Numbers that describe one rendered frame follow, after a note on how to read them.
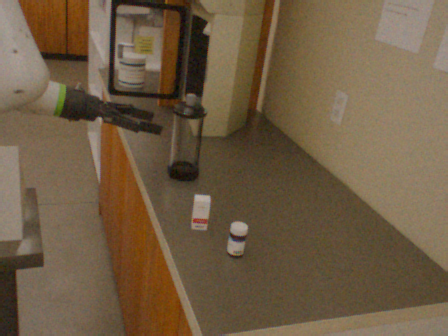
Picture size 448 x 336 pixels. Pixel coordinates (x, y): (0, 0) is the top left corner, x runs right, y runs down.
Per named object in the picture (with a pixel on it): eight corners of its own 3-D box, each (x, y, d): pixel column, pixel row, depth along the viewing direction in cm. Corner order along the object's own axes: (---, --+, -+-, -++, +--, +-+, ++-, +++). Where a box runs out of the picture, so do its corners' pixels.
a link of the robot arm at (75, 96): (56, 113, 138) (58, 125, 130) (66, 75, 134) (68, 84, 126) (78, 118, 140) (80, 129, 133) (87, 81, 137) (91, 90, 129)
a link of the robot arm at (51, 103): (1, 115, 124) (9, 76, 119) (4, 96, 134) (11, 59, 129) (57, 127, 130) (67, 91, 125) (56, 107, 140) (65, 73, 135)
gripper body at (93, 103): (87, 98, 130) (121, 106, 134) (84, 89, 137) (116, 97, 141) (81, 123, 132) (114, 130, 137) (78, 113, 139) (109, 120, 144)
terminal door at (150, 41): (178, 100, 212) (187, 6, 195) (107, 95, 205) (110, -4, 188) (178, 99, 213) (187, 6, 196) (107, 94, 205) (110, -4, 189)
